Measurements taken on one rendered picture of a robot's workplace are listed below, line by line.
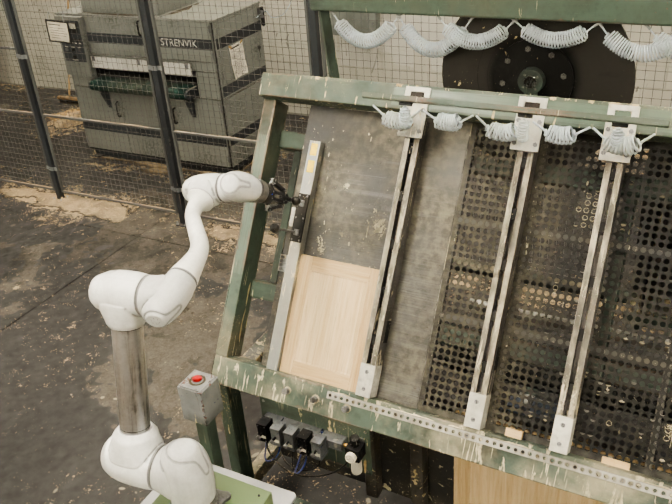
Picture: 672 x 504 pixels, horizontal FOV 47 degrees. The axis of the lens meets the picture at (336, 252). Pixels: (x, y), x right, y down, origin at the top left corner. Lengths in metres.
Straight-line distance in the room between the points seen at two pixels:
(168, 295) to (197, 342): 2.67
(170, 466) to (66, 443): 1.98
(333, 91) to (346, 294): 0.80
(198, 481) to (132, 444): 0.25
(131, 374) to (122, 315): 0.22
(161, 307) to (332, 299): 0.93
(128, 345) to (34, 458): 2.07
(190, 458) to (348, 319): 0.87
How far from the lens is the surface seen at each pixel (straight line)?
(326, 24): 3.64
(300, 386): 3.12
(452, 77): 3.46
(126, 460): 2.70
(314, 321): 3.12
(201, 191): 2.77
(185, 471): 2.60
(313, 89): 3.16
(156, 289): 2.39
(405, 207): 2.92
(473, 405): 2.84
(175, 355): 4.95
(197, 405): 3.15
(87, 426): 4.60
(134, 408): 2.63
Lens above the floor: 2.83
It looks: 29 degrees down
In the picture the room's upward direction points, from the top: 5 degrees counter-clockwise
